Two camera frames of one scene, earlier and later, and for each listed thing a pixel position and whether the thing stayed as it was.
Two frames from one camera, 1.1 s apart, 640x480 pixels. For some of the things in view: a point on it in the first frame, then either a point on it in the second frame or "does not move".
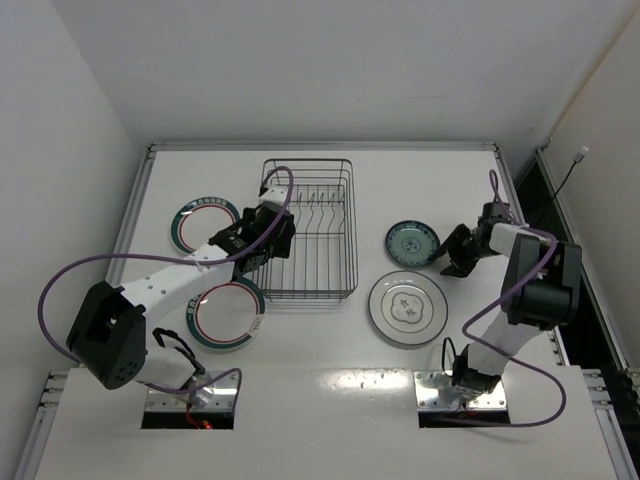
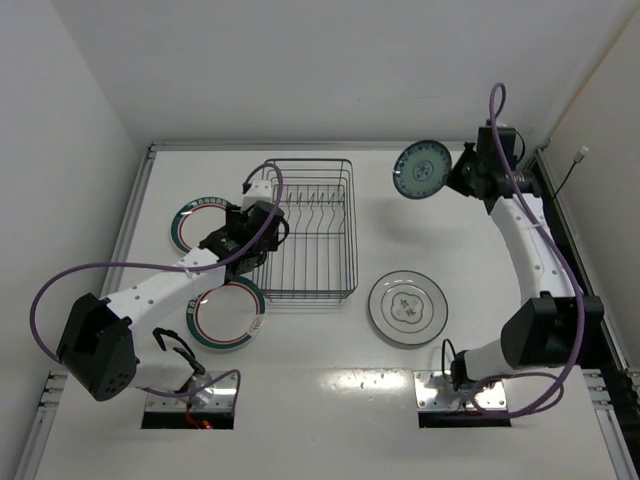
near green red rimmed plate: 227,316 does not move
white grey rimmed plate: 408,307 does not move
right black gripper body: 463,248 → 463,167
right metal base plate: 435,390 does not move
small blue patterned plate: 412,243 → 421,169
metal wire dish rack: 324,261 does not move
